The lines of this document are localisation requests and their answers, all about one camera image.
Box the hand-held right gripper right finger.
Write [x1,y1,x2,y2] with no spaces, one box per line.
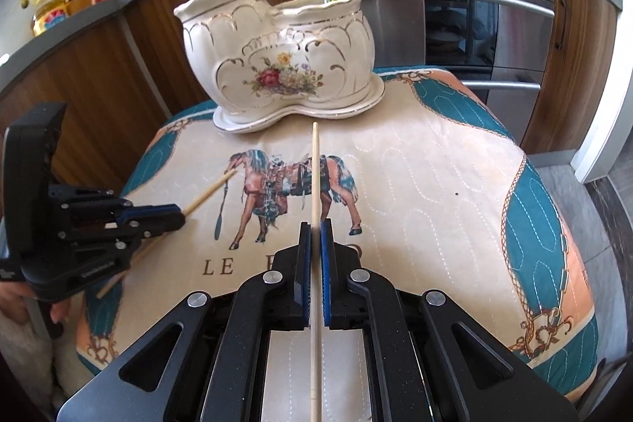
[319,218,579,422]

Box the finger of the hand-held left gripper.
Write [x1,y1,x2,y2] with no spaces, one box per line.
[49,185,185,226]
[74,220,183,283]

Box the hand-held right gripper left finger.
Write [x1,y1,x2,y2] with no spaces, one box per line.
[57,220,313,422]

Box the wooden chopstick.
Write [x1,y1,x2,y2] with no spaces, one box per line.
[311,122,324,422]
[95,170,238,300]

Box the floral ceramic double utensil holder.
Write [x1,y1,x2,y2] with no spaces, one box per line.
[174,0,374,116]

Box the person's left hand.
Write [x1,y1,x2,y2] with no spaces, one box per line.
[0,282,68,325]

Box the horse printed quilted cloth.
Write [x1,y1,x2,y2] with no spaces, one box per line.
[74,66,601,422]

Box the large yellow jar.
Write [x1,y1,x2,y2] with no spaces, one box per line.
[32,0,70,37]

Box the white fluffy cloth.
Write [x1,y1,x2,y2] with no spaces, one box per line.
[0,318,85,408]

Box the stainless steel built-in oven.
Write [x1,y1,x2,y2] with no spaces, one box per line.
[353,0,557,106]

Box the black cabinet handle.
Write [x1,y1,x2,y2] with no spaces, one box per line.
[554,0,567,52]

